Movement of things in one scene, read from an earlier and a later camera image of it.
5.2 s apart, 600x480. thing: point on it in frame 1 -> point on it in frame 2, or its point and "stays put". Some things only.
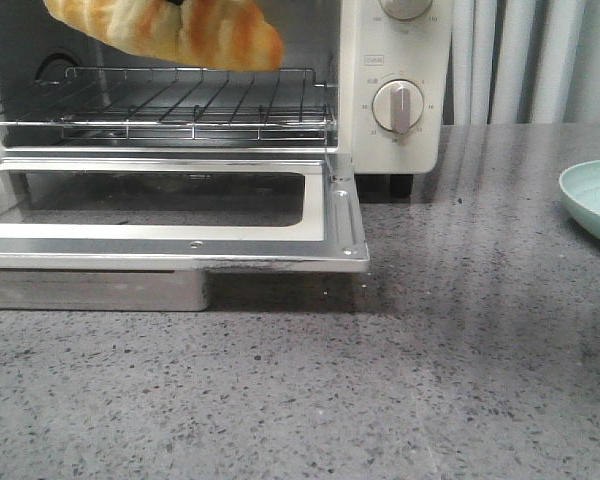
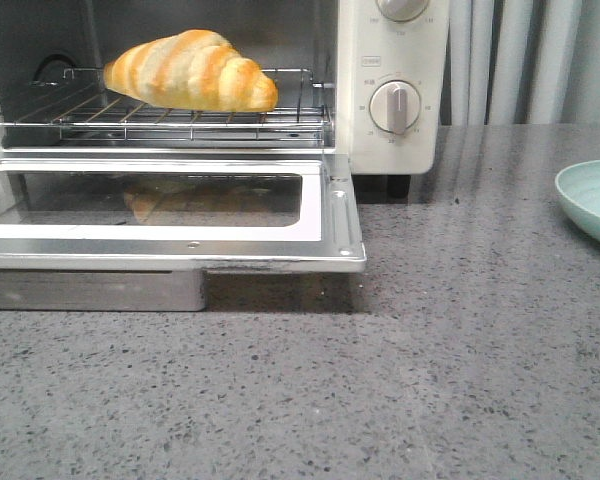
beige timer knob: (398, 105) stays put
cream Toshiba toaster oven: (372, 79) stays put
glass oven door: (141, 234) stays put
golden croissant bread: (230, 35) -> (191, 69)
